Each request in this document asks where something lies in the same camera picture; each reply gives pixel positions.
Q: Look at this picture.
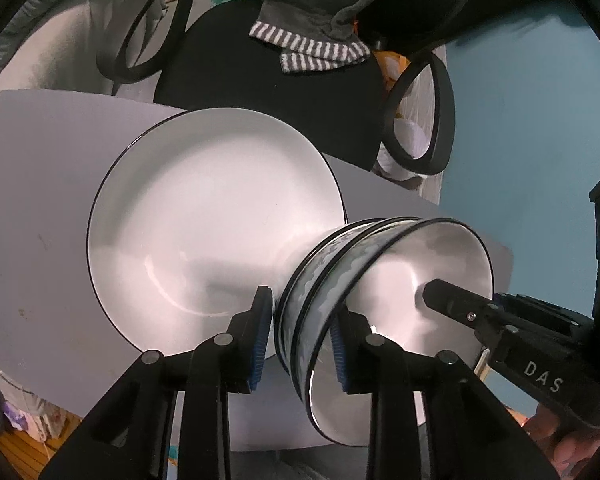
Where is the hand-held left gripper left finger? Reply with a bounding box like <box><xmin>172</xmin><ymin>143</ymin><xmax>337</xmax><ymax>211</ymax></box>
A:
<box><xmin>39</xmin><ymin>285</ymin><xmax>275</xmax><ymax>480</ymax></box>

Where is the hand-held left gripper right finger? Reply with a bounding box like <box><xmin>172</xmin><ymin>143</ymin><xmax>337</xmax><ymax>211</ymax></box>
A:
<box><xmin>329</xmin><ymin>307</ymin><xmax>556</xmax><ymax>480</ymax></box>

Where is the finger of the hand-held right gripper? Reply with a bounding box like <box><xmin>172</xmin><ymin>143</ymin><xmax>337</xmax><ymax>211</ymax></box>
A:
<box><xmin>492</xmin><ymin>292</ymin><xmax>536</xmax><ymax>311</ymax></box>
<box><xmin>422</xmin><ymin>280</ymin><xmax>501</xmax><ymax>333</ymax></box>

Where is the white plate with black rim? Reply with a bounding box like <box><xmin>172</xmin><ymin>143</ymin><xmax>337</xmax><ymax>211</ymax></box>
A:
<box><xmin>86</xmin><ymin>107</ymin><xmax>348</xmax><ymax>361</ymax></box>

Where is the person's right hand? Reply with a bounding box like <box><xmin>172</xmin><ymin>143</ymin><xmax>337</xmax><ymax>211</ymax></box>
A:
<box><xmin>522</xmin><ymin>402</ymin><xmax>600</xmax><ymax>476</ymax></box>

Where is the orange plush toy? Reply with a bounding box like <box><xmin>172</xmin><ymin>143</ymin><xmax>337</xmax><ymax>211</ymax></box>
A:
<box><xmin>372</xmin><ymin>47</ymin><xmax>411</xmax><ymax>91</ymax></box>

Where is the patterned cloth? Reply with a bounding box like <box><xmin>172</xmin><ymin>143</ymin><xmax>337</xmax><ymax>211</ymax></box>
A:
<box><xmin>0</xmin><ymin>395</ymin><xmax>76</xmax><ymax>441</ymax></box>

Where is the black office chair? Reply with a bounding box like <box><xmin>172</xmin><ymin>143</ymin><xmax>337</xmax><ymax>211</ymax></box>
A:
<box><xmin>96</xmin><ymin>0</ymin><xmax>481</xmax><ymax>176</ymax></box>

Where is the grey hoodie with striped cuffs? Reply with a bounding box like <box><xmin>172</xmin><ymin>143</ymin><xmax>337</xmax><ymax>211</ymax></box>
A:
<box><xmin>249</xmin><ymin>0</ymin><xmax>381</xmax><ymax>75</ymax></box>

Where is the bed with grey sheet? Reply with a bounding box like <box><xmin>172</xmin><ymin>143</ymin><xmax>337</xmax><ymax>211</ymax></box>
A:
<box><xmin>0</xmin><ymin>0</ymin><xmax>181</xmax><ymax>101</ymax></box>

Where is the grey puffy duvet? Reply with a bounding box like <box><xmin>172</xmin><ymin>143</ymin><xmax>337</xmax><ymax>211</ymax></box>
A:
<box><xmin>0</xmin><ymin>0</ymin><xmax>116</xmax><ymax>66</ymax></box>

